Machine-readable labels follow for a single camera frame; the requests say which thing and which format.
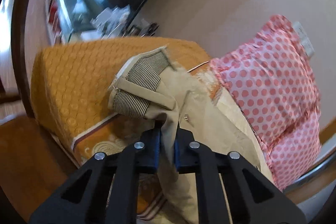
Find orange patterned bedspread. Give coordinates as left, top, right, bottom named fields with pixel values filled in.
left=31, top=38, right=210, bottom=223

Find beige khaki pants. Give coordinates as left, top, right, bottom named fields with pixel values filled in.
left=108, top=47, right=272, bottom=223

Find dark wooden chair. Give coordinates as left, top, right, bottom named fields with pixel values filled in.
left=1, top=0, right=77, bottom=223

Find white tissue pack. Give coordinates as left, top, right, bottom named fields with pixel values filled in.
left=91, top=5, right=130, bottom=38

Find large pink polka-dot pillow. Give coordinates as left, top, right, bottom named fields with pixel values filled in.
left=210, top=15, right=320, bottom=147

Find white TV cabinet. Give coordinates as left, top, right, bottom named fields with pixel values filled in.
left=51, top=0, right=103, bottom=44

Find white wall socket plate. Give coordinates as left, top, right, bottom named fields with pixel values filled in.
left=293, top=22, right=315, bottom=59

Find small pink polka-dot pillow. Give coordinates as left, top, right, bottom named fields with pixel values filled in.
left=266, top=111, right=321, bottom=190

